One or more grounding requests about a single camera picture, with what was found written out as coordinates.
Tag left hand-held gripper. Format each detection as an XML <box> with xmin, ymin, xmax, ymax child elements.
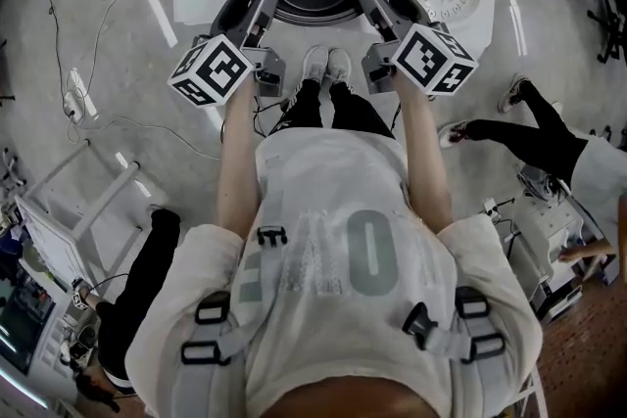
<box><xmin>167</xmin><ymin>0</ymin><xmax>288</xmax><ymax>108</ymax></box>

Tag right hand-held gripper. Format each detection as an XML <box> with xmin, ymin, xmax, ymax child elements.
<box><xmin>353</xmin><ymin>0</ymin><xmax>479</xmax><ymax>97</ymax></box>

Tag person's right forearm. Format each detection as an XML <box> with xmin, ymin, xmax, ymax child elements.
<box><xmin>391</xmin><ymin>72</ymin><xmax>455</xmax><ymax>231</ymax></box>

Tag person's left forearm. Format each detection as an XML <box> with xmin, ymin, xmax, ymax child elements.
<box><xmin>215</xmin><ymin>85</ymin><xmax>266</xmax><ymax>241</ymax></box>

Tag person's right grey shoe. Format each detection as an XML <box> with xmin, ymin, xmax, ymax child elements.
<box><xmin>326</xmin><ymin>47</ymin><xmax>355</xmax><ymax>88</ymax></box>

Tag person's grey shoe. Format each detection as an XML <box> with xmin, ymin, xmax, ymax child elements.
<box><xmin>326</xmin><ymin>47</ymin><xmax>355</xmax><ymax>88</ymax></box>
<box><xmin>300</xmin><ymin>44</ymin><xmax>330</xmax><ymax>87</ymax></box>

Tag person's left grey shoe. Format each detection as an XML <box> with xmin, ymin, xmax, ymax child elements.
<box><xmin>300</xmin><ymin>44</ymin><xmax>330</xmax><ymax>87</ymax></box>

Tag white tape strip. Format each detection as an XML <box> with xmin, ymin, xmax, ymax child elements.
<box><xmin>506</xmin><ymin>0</ymin><xmax>529</xmax><ymax>59</ymax></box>
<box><xmin>145</xmin><ymin>0</ymin><xmax>179</xmax><ymax>49</ymax></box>

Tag black trousers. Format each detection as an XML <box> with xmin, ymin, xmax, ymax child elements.
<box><xmin>267</xmin><ymin>78</ymin><xmax>397</xmax><ymax>141</ymax></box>

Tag white power strip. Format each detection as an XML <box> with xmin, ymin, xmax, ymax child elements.
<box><xmin>62</xmin><ymin>67</ymin><xmax>100</xmax><ymax>124</ymax></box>

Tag black chest clip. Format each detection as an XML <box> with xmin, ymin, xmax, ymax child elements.
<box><xmin>256</xmin><ymin>225</ymin><xmax>288</xmax><ymax>248</ymax></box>

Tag black tripod stand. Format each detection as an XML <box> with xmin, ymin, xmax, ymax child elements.
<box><xmin>586</xmin><ymin>0</ymin><xmax>627</xmax><ymax>65</ymax></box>

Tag white printed t-shirt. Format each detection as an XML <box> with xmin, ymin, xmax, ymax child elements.
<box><xmin>124</xmin><ymin>126</ymin><xmax>545</xmax><ymax>418</ymax></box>

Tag white machine cabinet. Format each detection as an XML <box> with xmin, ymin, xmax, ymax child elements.
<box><xmin>506</xmin><ymin>161</ymin><xmax>606</xmax><ymax>325</ymax></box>

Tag black cable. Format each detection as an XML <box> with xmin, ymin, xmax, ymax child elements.
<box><xmin>0</xmin><ymin>0</ymin><xmax>74</xmax><ymax>84</ymax></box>

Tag white metal frame table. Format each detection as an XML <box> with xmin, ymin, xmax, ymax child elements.
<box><xmin>13</xmin><ymin>139</ymin><xmax>151</xmax><ymax>293</ymax></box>

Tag grey harness strap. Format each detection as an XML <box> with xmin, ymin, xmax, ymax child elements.
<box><xmin>179</xmin><ymin>291</ymin><xmax>261</xmax><ymax>418</ymax></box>
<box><xmin>401</xmin><ymin>286</ymin><xmax>510</xmax><ymax>418</ymax></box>

